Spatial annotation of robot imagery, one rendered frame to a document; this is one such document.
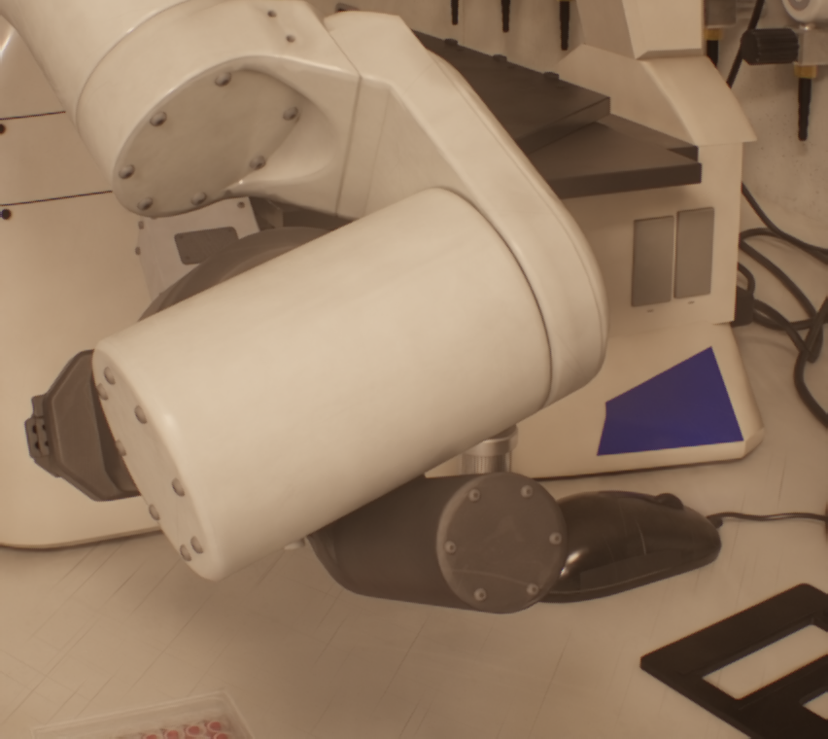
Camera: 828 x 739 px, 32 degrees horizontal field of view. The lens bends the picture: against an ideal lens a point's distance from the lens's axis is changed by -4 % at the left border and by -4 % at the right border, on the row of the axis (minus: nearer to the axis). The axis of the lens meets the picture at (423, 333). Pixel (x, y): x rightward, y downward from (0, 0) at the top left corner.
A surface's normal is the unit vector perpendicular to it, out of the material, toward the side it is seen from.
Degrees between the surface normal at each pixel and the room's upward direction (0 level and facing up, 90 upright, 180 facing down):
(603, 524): 31
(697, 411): 48
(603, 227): 90
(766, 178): 90
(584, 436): 81
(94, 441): 65
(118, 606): 0
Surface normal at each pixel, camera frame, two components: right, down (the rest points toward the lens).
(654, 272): 0.40, 0.31
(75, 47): -0.62, 0.07
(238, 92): 0.54, 0.77
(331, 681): -0.01, -0.94
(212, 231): 0.22, -0.59
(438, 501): -0.73, -0.66
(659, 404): 0.28, -0.39
